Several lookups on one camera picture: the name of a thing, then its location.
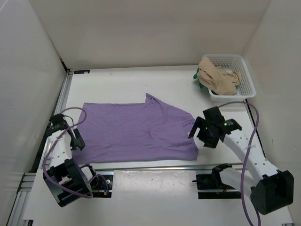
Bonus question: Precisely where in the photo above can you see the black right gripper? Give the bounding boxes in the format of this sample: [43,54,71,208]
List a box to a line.
[188,116,219,149]

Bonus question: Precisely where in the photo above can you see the purple t-shirt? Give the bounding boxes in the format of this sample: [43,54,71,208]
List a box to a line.
[72,94,198,164]

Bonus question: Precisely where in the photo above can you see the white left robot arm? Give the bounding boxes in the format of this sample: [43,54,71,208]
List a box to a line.
[43,114,99,207]

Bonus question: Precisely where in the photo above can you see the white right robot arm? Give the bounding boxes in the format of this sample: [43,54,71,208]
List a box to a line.
[189,106,294,215]

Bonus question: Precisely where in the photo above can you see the beige t-shirt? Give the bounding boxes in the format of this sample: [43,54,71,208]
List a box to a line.
[198,57,241,96]

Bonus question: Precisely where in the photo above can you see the green t-shirt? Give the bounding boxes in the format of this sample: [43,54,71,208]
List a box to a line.
[193,68,205,89]

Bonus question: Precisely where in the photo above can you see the small blue label sticker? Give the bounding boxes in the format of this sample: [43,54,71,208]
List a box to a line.
[73,70,90,74]

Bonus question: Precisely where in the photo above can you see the white plastic basket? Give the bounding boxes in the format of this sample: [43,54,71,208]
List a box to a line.
[203,54,256,103]

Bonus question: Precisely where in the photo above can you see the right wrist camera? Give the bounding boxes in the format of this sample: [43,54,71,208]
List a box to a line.
[222,119,242,134]

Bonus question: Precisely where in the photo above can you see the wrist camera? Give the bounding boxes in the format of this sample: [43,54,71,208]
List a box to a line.
[46,114,69,137]
[222,119,242,134]

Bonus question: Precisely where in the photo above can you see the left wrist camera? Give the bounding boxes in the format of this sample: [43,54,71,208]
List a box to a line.
[46,114,69,137]

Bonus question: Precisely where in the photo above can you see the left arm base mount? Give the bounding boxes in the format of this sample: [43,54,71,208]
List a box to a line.
[89,171,114,198]

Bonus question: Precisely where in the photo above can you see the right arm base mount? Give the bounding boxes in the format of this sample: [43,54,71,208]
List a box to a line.
[192,174,241,200]

